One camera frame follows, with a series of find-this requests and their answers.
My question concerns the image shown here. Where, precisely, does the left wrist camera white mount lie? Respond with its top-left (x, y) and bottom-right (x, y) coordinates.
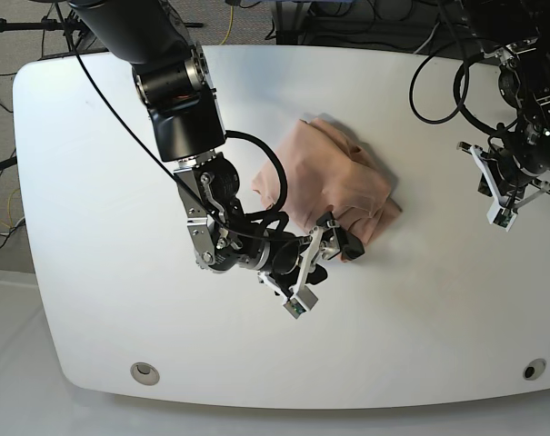
top-left (456, 142), bottom-right (550, 232)

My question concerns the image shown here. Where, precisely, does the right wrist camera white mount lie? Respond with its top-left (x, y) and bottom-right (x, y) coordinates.
top-left (258, 213), bottom-right (340, 319)

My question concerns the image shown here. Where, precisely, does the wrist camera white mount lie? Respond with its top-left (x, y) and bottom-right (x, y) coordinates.
top-left (258, 213), bottom-right (340, 319)
top-left (456, 142), bottom-right (550, 232)

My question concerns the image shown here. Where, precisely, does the peach T-shirt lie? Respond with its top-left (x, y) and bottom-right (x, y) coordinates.
top-left (275, 118), bottom-right (402, 246)

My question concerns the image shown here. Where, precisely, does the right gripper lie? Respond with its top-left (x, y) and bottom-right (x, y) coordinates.
top-left (258, 215), bottom-right (365, 302)

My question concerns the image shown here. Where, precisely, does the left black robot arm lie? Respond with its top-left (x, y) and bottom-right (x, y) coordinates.
top-left (453, 1), bottom-right (550, 215)

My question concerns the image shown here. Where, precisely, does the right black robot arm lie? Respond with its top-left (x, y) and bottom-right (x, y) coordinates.
top-left (70, 1), bottom-right (365, 311)

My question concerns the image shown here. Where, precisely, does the yellow cable on floor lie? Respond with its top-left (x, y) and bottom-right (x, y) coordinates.
top-left (219, 0), bottom-right (237, 46)

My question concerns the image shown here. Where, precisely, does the right table grommet hole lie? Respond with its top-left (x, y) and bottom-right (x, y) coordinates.
top-left (523, 358), bottom-right (547, 381)

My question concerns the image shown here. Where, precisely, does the left table grommet hole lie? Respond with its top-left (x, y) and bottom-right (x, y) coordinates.
top-left (130, 362), bottom-right (160, 386)

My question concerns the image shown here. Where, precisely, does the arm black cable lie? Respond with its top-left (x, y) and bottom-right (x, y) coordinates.
top-left (51, 0), bottom-right (289, 237)
top-left (408, 0), bottom-right (507, 137)

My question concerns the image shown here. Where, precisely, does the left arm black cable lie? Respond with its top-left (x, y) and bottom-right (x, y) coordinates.
top-left (408, 0), bottom-right (507, 137)

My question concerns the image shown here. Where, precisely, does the table grommet hole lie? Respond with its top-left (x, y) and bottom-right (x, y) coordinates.
top-left (523, 358), bottom-right (547, 381)
top-left (130, 362), bottom-right (160, 386)

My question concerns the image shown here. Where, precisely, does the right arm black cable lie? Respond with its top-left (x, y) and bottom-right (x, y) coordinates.
top-left (51, 0), bottom-right (289, 237)

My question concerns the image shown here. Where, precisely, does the black tripod stand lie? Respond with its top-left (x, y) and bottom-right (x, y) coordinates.
top-left (0, 1), bottom-right (200, 59)

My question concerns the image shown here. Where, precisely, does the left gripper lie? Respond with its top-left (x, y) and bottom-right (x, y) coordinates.
top-left (478, 146), bottom-right (550, 207)

